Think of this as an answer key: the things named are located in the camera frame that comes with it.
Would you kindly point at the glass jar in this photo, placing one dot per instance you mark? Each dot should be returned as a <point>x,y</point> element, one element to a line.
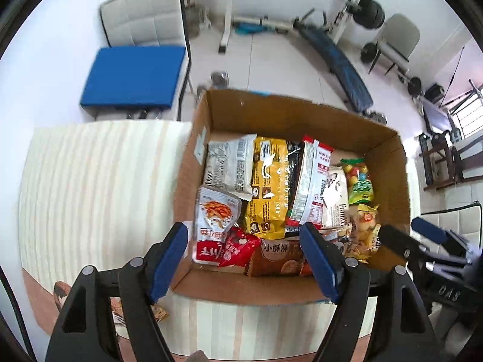
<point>198,20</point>

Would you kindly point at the small yellow cat-print packet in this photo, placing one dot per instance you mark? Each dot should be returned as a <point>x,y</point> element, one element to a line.
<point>160,312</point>

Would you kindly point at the white orange fish snack packet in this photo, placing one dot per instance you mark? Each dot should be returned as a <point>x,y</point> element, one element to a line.
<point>213,218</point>

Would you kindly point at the long yellow snack packet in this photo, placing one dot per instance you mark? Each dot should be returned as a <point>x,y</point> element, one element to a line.
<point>268,184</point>

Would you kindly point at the white wafer packet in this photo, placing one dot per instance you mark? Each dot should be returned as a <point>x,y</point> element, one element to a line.
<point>336,196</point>

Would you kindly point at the small barbell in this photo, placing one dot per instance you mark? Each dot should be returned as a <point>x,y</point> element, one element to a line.
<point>414,85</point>

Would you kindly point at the cardboard box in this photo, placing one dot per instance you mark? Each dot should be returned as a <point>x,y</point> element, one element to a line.
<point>264,117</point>

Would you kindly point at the black blue sit-up bench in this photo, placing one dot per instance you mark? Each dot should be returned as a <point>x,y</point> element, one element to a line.
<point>339,64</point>

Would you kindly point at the window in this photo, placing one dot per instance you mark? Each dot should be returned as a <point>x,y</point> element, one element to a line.
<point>468,118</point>

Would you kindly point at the green candy packet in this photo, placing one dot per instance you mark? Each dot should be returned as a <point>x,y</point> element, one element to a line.
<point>358,183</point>

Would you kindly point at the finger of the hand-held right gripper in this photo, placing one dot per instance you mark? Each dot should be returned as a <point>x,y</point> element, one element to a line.
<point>402,245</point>
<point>428,228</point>

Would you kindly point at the red triangular snack packet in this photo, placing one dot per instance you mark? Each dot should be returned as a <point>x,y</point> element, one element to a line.
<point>237,249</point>

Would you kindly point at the white grey snack packet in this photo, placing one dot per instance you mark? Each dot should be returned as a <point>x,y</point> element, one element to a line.
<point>230,166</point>

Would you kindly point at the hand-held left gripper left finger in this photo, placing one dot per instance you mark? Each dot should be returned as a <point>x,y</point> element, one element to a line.
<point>168,264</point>

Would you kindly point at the black snack packet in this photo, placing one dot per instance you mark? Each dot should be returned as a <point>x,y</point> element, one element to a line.
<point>292,166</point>

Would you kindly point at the cat print table mat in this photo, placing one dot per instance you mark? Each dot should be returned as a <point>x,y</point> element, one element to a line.
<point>102,181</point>

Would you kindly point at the white barbell rack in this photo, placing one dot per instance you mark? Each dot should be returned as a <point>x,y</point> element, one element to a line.
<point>226,15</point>

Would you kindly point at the white padded chair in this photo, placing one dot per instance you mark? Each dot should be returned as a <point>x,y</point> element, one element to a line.
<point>460,218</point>
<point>143,15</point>

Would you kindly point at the black speaker box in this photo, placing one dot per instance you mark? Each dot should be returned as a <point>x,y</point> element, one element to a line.
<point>434,92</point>

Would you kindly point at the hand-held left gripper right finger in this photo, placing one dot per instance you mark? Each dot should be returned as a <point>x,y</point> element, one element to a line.
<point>319,264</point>

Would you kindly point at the blue seat cushion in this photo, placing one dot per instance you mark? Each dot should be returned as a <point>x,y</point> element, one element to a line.
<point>132,77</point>

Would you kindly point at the blue exercise gear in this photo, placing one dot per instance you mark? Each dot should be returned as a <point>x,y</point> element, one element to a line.
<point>249,29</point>

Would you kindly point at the grey chair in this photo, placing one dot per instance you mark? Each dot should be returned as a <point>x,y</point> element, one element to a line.
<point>400,36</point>

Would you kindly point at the brown biscuit packet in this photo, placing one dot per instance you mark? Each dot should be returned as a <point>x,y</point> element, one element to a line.
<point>275,258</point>

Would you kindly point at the red white snack packet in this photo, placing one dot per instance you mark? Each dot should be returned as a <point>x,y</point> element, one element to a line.
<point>311,181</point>

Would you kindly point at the brown wooden chair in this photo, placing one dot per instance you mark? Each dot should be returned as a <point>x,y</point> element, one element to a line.
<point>458,158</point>

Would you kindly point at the person's dark fleece clothing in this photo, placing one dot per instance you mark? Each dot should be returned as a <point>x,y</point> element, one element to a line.
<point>198,357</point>

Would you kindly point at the yellow bread packet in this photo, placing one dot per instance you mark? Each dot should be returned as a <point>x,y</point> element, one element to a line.
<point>364,230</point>

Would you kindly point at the metal dumbbell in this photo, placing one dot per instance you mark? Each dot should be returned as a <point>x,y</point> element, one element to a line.
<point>220,77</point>
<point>377,117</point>

